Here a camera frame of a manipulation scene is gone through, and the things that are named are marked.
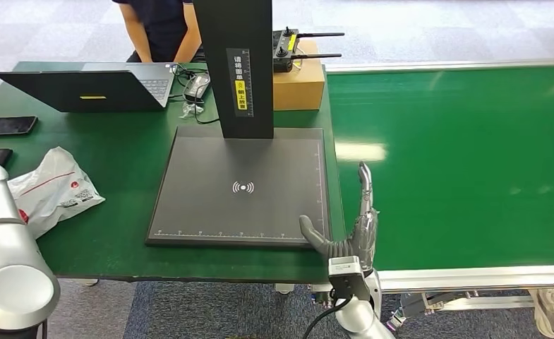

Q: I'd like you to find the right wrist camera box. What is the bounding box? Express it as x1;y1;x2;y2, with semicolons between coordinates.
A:
327;256;372;303

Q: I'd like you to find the black power cable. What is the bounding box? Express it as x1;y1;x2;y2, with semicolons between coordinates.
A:
171;64;220;126

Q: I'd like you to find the person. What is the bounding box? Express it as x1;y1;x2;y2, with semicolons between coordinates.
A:
112;0;207;64

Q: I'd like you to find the dark grey laptop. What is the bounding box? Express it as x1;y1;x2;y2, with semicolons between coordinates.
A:
0;61;179;113

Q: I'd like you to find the brown cardboard box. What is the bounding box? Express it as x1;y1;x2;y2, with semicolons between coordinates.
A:
272;40;327;112

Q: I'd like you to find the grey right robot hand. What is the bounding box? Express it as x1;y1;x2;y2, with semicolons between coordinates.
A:
299;161;380;273

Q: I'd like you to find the green conveyor belt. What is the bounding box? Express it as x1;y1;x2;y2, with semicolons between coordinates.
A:
310;58;554;312

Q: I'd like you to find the black remote controller with antennas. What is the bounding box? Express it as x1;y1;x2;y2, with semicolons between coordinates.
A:
272;27;345;73

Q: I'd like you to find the crumpled clear plastic wrap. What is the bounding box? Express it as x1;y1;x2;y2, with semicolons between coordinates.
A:
179;102;205;119

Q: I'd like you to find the black smartphone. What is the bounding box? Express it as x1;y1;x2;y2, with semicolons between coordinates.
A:
0;116;39;138

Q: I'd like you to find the grey power adapter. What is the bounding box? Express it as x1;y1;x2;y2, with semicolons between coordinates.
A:
183;73;211;103

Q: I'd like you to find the black weighing scanner device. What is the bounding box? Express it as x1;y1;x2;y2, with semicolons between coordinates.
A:
145;0;331;249

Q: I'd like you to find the white courier bag red print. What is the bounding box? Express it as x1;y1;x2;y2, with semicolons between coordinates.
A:
6;146;106;239

